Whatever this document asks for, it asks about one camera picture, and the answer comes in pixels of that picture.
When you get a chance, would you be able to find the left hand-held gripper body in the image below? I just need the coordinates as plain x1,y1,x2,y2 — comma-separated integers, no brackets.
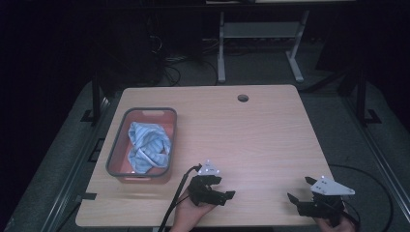
188,159,227,207

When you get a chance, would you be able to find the black metal post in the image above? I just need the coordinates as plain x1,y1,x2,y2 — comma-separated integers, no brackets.
354,67,382,127
80,69,105,126

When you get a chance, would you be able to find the aluminium floor rail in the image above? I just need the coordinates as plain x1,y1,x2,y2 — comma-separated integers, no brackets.
340,96,410,224
40,96,112,232

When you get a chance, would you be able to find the white metal desk frame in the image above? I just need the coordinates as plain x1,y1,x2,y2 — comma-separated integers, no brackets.
217,10,310,84

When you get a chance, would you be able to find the person's left hand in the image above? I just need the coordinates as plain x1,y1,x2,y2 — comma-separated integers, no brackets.
169,188,218,232

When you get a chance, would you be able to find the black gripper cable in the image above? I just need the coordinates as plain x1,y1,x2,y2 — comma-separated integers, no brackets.
328,163,395,226
157,163,203,232

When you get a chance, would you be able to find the blue striped cloth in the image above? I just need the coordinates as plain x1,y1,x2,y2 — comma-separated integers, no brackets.
127,121,172,174

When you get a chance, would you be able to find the bundle of floor cables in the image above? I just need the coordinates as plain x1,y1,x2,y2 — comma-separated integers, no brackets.
146,33,220,87

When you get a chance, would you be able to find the person's right hand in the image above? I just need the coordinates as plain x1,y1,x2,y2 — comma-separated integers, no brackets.
312,211,357,232

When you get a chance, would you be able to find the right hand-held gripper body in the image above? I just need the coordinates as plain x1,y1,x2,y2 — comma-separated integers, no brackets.
297,175,356,226

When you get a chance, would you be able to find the pink basket with grey rim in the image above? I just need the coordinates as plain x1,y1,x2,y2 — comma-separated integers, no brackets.
104,106,178,185

